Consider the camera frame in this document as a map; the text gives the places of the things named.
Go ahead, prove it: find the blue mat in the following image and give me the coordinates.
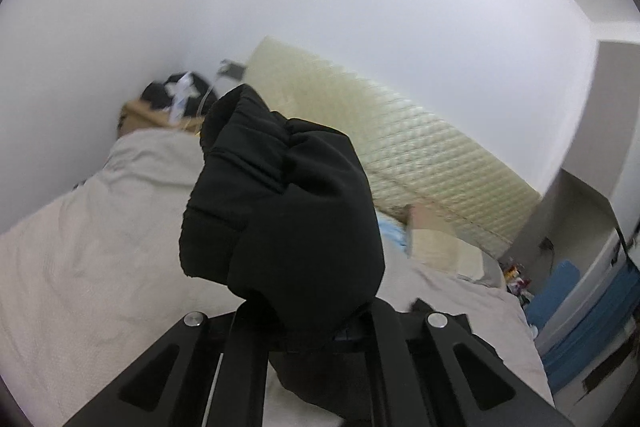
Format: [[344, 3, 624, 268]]
[[525, 260, 581, 337]]

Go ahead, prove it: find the grey wall charger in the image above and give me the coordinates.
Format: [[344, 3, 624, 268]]
[[219, 59, 247, 82]]

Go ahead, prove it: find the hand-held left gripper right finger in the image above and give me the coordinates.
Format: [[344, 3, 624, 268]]
[[345, 298, 576, 427]]

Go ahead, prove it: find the beige pillow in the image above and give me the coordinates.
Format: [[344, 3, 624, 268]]
[[403, 204, 485, 281]]

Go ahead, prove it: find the clutter of small colourful bottles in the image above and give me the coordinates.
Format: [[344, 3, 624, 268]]
[[500, 259, 535, 306]]

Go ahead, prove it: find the black garment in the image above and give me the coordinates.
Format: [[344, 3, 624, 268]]
[[178, 83, 385, 421]]

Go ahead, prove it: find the beige bed blanket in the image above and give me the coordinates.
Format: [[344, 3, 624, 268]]
[[0, 127, 555, 427]]

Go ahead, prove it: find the cream quilted headboard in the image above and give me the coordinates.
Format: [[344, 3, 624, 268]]
[[243, 36, 543, 261]]

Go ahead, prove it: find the light blue cloth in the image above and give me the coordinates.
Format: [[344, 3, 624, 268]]
[[376, 212, 414, 259]]

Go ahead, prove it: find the brown cardboard box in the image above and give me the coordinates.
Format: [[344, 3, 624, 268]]
[[118, 100, 206, 140]]

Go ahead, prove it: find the black and white bag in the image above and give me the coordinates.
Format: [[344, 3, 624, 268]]
[[140, 71, 219, 124]]

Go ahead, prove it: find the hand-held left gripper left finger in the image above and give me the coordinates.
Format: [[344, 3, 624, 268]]
[[64, 300, 271, 427]]

